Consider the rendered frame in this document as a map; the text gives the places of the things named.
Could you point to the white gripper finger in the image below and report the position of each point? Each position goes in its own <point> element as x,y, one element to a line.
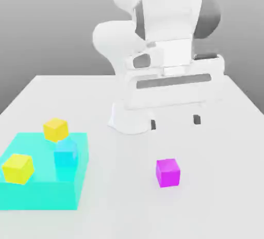
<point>153,124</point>
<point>197,119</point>

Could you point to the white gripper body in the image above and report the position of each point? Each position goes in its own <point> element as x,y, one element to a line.
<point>173,94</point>

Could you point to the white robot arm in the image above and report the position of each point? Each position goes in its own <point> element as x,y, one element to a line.
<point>156,6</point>

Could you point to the small magenta cube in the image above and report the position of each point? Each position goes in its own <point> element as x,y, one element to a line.
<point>168,174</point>

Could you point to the small cyan cube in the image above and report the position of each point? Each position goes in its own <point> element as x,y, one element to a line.
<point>65,154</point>

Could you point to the small yellow cube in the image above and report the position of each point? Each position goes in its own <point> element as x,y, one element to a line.
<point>17,169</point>
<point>55,128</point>

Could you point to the large turquoise box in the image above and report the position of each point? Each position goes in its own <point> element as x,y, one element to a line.
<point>39,195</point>

